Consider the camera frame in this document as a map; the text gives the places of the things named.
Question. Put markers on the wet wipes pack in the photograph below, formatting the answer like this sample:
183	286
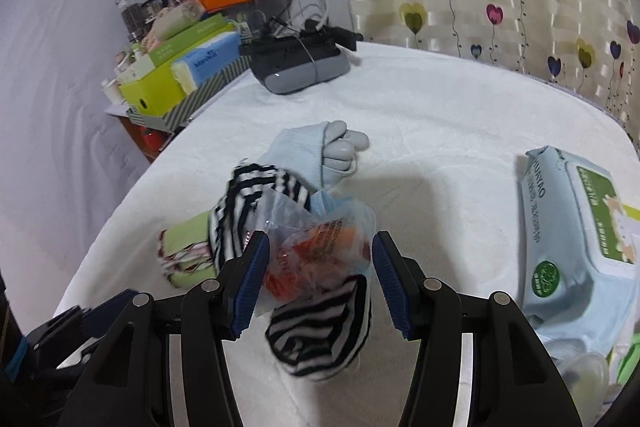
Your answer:
550	232

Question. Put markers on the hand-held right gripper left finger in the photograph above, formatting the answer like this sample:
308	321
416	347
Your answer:
250	287

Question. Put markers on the clear packet red contents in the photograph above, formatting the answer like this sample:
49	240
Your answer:
310	257

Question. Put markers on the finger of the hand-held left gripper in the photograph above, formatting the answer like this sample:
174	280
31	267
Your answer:
100	312

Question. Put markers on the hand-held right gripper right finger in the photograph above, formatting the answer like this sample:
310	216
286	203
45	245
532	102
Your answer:
390	287

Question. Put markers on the blue tissue box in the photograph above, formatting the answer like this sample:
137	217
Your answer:
210	57

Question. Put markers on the grey striped box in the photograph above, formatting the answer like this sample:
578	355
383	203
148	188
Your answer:
205	99

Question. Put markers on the beige pink roll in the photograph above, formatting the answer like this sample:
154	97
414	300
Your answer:
172	22

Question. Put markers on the black white striped sock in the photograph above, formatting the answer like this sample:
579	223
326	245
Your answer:
320	337
235	207

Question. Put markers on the green cloth red trim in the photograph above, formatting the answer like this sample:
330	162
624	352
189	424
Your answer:
187	237

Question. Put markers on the green flat box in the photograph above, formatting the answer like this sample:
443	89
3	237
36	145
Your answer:
200	37

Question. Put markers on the light blue grey socks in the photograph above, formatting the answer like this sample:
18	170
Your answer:
300	152

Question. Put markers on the black grey headset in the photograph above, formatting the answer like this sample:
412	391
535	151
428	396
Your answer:
300	67

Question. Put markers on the yellow-green carton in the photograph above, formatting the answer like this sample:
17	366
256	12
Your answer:
150	94

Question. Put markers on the cluster of glass jars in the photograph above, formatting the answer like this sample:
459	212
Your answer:
135	14

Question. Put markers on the red container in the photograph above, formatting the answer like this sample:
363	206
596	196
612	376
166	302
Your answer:
152	139

